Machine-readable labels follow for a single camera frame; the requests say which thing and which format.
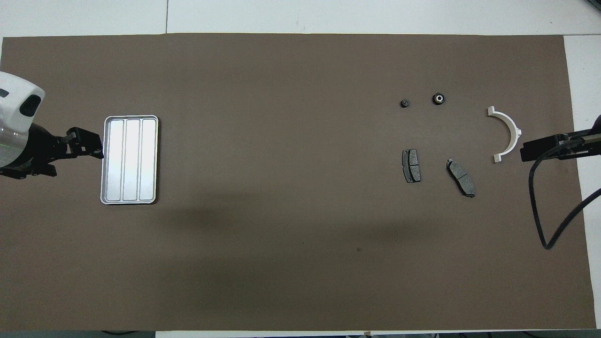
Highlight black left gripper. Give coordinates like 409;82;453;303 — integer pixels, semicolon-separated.
0;123;105;179

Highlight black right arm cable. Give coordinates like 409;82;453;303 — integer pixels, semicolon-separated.
529;141;601;250

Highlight grey angled brake pad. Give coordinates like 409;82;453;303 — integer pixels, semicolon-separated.
446;158;476;198

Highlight white curved plastic bracket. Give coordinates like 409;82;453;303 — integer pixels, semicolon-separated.
487;106;523;164

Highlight brown table mat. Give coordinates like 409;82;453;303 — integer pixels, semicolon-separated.
0;33;596;331

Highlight dark rectangular brake pad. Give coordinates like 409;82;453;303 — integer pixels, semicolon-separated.
402;149;422;184

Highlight silver metal tray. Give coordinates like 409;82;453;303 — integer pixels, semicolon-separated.
100;115;159;205

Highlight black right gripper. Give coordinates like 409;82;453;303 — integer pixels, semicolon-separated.
520;115;601;163

